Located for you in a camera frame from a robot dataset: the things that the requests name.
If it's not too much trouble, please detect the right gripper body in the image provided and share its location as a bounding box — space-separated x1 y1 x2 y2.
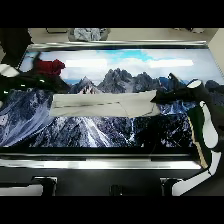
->
151 89 176 105

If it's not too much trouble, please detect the pale grey shirt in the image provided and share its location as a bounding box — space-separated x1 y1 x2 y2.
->
49 90 162 119

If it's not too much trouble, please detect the red garment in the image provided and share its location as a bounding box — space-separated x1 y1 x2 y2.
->
34 58 67 78

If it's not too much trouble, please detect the heap of clothes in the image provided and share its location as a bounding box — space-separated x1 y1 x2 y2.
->
67 27 111 42

